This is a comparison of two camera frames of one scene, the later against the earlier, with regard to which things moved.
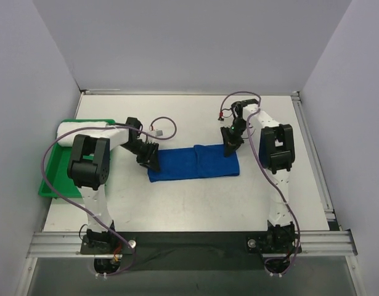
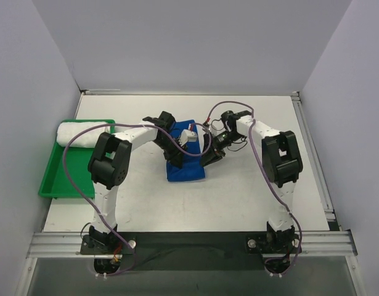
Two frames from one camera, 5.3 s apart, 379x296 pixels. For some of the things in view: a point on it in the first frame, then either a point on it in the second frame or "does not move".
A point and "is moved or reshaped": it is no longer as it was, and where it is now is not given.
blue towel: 201,161 is moved or reshaped
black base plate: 188,251 does not move
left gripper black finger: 153,161 -> 178,161
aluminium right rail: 297,102 does not move
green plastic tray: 58,168 does not move
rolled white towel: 117,136 does not move
